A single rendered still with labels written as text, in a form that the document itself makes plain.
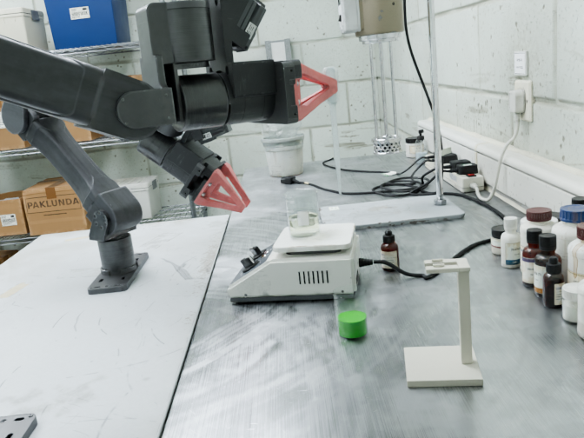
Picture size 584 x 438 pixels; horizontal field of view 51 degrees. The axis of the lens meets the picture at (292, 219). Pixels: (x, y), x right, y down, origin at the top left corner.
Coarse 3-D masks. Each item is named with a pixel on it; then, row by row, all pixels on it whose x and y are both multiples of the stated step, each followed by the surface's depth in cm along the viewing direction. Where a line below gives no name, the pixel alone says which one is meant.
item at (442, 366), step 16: (432, 272) 65; (448, 272) 65; (464, 272) 66; (464, 288) 66; (464, 304) 67; (464, 320) 67; (464, 336) 68; (416, 352) 72; (432, 352) 72; (448, 352) 72; (464, 352) 68; (416, 368) 69; (432, 368) 68; (448, 368) 68; (464, 368) 68; (416, 384) 66; (432, 384) 66; (448, 384) 66; (464, 384) 66; (480, 384) 65
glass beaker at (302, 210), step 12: (288, 192) 94; (300, 192) 93; (312, 192) 97; (288, 204) 94; (300, 204) 93; (312, 204) 94; (288, 216) 95; (300, 216) 94; (312, 216) 94; (300, 228) 94; (312, 228) 94; (300, 240) 95
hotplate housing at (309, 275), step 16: (272, 256) 95; (288, 256) 93; (304, 256) 92; (320, 256) 92; (336, 256) 91; (352, 256) 91; (256, 272) 93; (272, 272) 93; (288, 272) 92; (304, 272) 92; (320, 272) 92; (336, 272) 91; (352, 272) 91; (240, 288) 94; (256, 288) 94; (272, 288) 94; (288, 288) 93; (304, 288) 93; (320, 288) 92
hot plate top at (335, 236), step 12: (288, 228) 102; (324, 228) 100; (336, 228) 99; (348, 228) 98; (276, 240) 96; (288, 240) 95; (312, 240) 94; (324, 240) 93; (336, 240) 93; (348, 240) 92; (276, 252) 93
